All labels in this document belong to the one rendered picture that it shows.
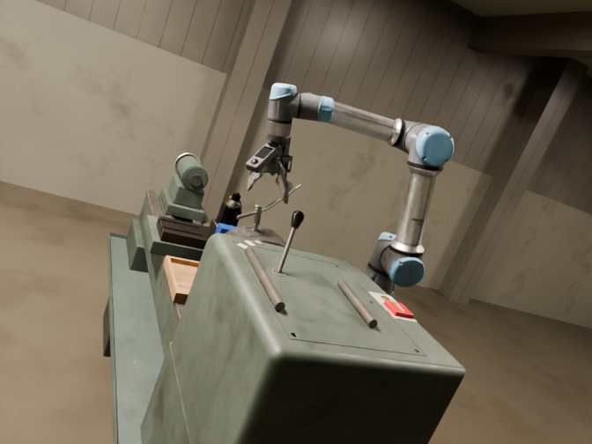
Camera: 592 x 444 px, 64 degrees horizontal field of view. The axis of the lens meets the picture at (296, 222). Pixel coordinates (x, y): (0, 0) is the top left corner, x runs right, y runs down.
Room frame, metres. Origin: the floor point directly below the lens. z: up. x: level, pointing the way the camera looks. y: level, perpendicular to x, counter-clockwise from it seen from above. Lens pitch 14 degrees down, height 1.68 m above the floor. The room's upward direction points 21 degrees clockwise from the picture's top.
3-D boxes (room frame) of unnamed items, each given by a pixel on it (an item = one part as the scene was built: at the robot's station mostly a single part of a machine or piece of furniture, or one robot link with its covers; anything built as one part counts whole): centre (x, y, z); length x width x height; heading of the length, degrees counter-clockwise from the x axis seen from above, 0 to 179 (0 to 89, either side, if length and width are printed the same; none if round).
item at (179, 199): (2.54, 0.63, 1.01); 0.30 x 0.20 x 0.29; 27
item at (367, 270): (1.73, -0.37, 1.15); 0.15 x 0.15 x 0.10
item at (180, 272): (1.72, 0.21, 0.89); 0.36 x 0.30 x 0.04; 117
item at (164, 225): (2.02, 0.34, 0.95); 0.43 x 0.18 x 0.04; 117
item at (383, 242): (1.72, -0.37, 1.27); 0.13 x 0.12 x 0.14; 13
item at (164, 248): (2.07, 0.35, 0.90); 0.53 x 0.30 x 0.06; 117
